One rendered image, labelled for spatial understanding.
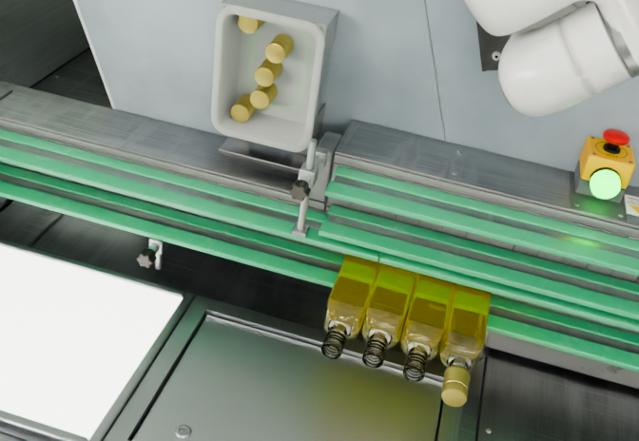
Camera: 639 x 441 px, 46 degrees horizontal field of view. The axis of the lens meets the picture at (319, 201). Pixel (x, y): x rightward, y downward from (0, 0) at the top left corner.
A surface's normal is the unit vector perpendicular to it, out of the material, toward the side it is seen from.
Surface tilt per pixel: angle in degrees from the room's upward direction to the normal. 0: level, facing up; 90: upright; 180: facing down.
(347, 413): 90
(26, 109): 90
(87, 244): 89
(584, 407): 90
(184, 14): 0
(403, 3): 0
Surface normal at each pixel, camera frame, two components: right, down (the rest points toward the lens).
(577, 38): -0.56, -0.12
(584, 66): -0.29, 0.46
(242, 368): 0.13, -0.82
